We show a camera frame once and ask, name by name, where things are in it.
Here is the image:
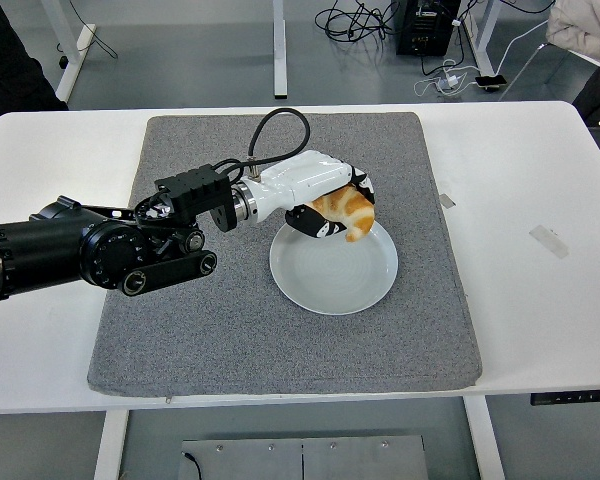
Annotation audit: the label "light grey round plate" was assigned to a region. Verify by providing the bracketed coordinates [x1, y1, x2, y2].
[269, 214, 400, 316]

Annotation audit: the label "black computer case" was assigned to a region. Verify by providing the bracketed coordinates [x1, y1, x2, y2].
[396, 0, 461, 57]

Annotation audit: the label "tangled black floor cables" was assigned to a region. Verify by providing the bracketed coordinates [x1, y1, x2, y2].
[313, 0, 402, 42]

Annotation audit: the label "beige padded jacket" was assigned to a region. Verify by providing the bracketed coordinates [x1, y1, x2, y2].
[545, 0, 600, 62]

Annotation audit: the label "white background desk leg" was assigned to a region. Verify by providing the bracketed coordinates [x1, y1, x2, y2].
[467, 0, 496, 72]
[271, 0, 289, 99]

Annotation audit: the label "thin black cable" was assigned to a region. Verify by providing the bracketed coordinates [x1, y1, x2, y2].
[180, 451, 203, 480]

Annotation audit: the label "white table leg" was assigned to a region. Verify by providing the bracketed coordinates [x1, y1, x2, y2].
[462, 397, 506, 480]
[92, 409, 130, 480]

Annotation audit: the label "black floor cable with plug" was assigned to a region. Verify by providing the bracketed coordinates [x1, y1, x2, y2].
[56, 0, 119, 70]

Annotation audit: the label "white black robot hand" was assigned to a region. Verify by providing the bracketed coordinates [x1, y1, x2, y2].
[249, 149, 377, 241]

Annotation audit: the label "grey metal chair leg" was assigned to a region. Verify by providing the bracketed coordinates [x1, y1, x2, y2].
[499, 42, 567, 101]

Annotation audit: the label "black table control panel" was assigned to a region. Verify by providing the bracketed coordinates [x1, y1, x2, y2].
[530, 389, 600, 407]

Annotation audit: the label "person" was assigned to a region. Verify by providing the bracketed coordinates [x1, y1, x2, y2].
[0, 0, 70, 144]

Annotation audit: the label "grey metal plate with screws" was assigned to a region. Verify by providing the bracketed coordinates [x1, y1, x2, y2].
[177, 434, 430, 480]

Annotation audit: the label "golden croissant bread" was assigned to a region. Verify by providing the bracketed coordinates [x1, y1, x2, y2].
[312, 183, 377, 243]

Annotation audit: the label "large grey tape piece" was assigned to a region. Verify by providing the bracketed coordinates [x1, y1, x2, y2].
[528, 224, 570, 260]

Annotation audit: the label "white desk leg with foot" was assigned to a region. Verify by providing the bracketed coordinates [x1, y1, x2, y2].
[42, 0, 98, 104]

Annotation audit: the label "black smartphone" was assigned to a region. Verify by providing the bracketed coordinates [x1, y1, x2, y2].
[474, 73, 509, 94]

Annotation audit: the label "grey fabric mat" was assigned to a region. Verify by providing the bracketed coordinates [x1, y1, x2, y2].
[87, 110, 483, 399]

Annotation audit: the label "white charger with cables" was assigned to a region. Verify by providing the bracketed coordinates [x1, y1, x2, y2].
[413, 58, 481, 99]

